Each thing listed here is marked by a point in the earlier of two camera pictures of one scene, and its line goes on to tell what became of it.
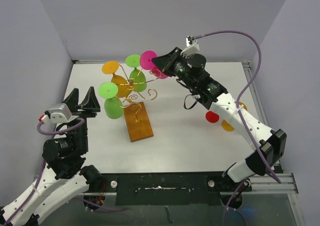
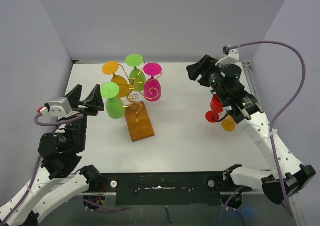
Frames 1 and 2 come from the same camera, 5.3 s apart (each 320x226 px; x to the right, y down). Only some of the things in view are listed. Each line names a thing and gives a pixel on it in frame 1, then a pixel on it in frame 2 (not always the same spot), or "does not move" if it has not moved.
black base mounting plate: (168, 189) does not move
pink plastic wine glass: (147, 63) → (152, 87)
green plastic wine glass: (113, 106) does not move
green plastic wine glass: (137, 77) does not move
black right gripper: (165, 63) → (203, 67)
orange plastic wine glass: (123, 84) does not move
